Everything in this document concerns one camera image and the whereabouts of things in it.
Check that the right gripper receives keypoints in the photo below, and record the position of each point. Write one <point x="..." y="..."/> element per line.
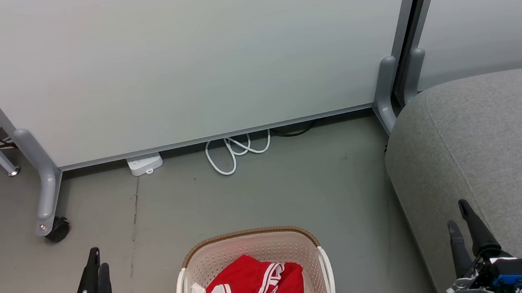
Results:
<point x="513" y="275"/>

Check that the red garment with white trim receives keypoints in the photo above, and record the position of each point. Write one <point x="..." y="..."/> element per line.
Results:
<point x="248" y="282"/>

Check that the grey fabric sofa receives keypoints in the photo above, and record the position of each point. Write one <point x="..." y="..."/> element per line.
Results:
<point x="484" y="147"/>

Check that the black caster wheel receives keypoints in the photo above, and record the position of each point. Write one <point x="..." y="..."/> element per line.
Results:
<point x="59" y="230"/>

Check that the grey partition foot with caster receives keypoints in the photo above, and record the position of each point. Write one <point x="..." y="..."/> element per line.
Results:
<point x="47" y="182"/>

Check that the white power strip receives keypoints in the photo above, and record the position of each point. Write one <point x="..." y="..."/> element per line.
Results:
<point x="145" y="163"/>

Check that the beige plastic laundry basket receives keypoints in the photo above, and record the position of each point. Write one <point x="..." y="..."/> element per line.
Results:
<point x="259" y="245"/>

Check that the narrow white partition panel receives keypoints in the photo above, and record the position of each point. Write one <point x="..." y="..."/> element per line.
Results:
<point x="488" y="12"/>

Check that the wide white partition panel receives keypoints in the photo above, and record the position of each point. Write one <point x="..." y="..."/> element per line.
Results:
<point x="188" y="54"/>

